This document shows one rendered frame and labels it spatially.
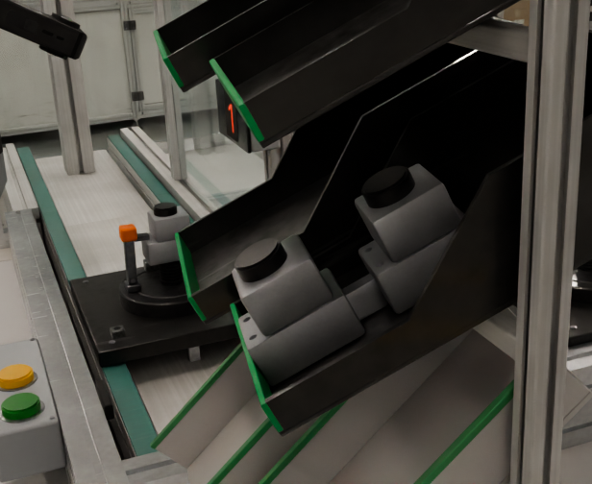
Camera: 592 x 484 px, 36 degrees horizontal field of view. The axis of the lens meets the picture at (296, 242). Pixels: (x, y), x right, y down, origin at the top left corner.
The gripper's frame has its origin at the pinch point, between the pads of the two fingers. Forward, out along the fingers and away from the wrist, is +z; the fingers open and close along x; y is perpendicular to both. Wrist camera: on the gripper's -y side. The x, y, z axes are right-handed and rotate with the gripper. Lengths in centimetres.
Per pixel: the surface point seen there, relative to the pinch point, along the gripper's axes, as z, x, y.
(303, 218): -0.2, 22.5, -20.4
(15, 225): 27, -69, -2
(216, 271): 3.0, 21.9, -13.5
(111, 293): 25.9, -30.2, -12.0
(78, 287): 25.9, -34.4, -8.1
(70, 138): 24, -110, -18
